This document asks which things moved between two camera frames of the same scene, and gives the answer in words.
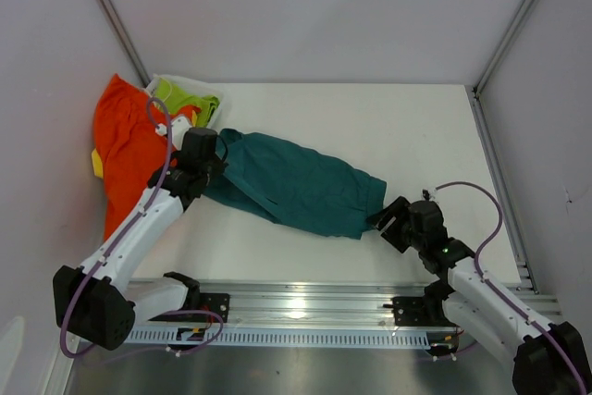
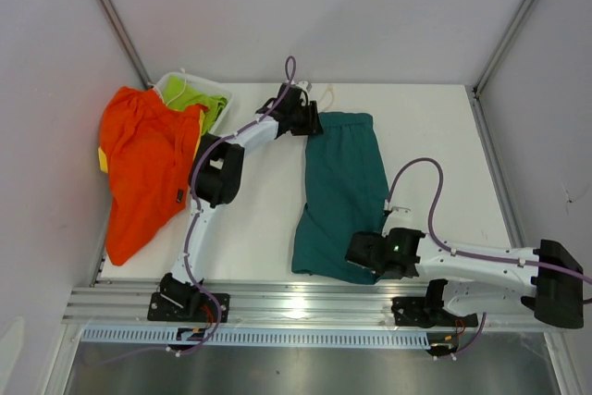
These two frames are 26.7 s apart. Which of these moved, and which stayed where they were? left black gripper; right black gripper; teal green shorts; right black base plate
Moved: left black gripper; teal green shorts; right black gripper
Stayed: right black base plate
